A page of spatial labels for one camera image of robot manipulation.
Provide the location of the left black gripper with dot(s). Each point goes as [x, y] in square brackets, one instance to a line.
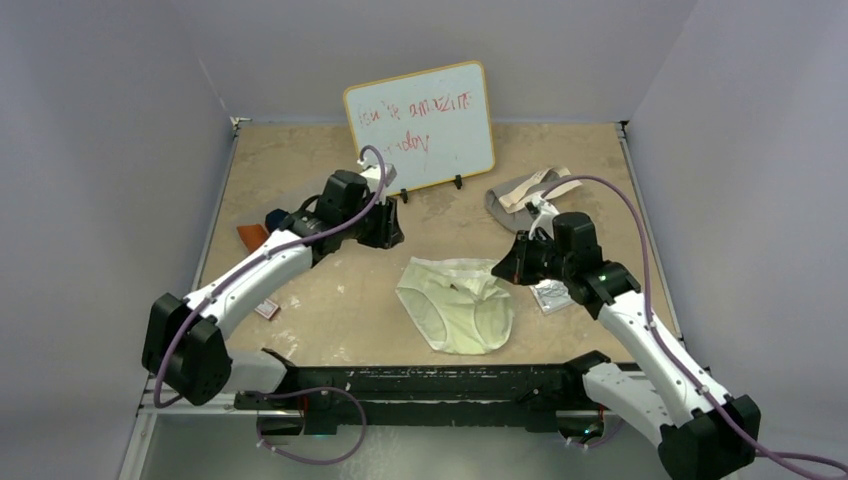
[387, 234]

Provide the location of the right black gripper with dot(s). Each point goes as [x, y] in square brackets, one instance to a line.
[514, 268]

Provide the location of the pale yellow underwear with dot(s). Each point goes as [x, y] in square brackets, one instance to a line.
[457, 305]

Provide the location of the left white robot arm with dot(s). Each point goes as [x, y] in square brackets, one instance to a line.
[185, 345]

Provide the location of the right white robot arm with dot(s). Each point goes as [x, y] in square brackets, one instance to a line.
[697, 427]

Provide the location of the grey underwear with beige band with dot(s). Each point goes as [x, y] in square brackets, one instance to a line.
[506, 202]

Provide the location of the navy rolled underwear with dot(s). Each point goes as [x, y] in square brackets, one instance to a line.
[274, 219]

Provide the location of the orange rolled underwear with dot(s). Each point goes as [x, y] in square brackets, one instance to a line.
[252, 236]

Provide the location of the clear plastic packaging bag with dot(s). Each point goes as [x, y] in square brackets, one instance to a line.
[551, 296]

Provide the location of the small red white tag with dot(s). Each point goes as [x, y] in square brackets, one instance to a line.
[267, 309]

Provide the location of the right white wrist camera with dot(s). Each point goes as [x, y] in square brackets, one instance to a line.
[543, 213]

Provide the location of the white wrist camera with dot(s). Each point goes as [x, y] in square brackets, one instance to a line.
[543, 213]
[379, 178]

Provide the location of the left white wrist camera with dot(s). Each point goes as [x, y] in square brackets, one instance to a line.
[379, 178]

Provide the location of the whiteboard with yellow frame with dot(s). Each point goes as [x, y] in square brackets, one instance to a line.
[433, 126]

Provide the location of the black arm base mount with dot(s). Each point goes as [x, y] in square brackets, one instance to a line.
[527, 396]

